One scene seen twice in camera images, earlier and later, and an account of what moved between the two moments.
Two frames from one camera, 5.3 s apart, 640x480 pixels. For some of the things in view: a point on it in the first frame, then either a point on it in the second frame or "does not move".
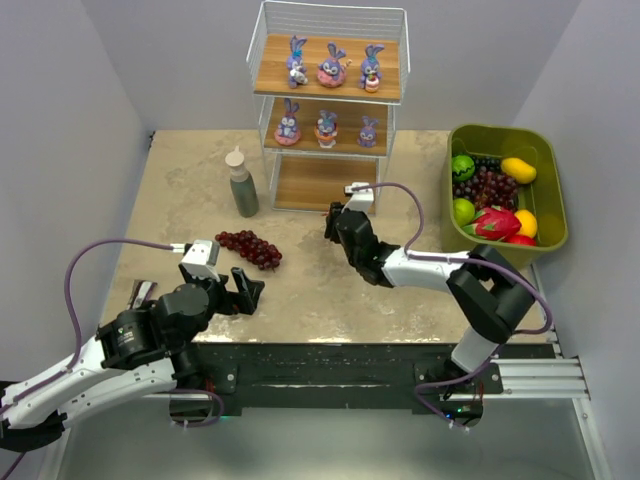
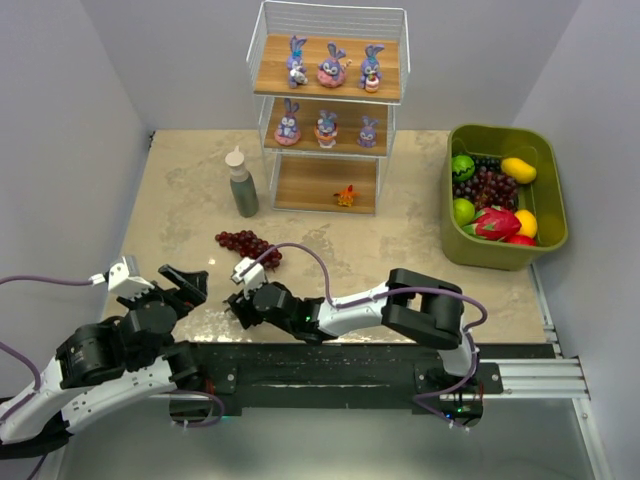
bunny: x=287 y=132 does not move
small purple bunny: x=367 y=138 does not move
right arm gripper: x=347 y=230 → x=245 y=310
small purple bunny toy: x=371 y=74 does not move
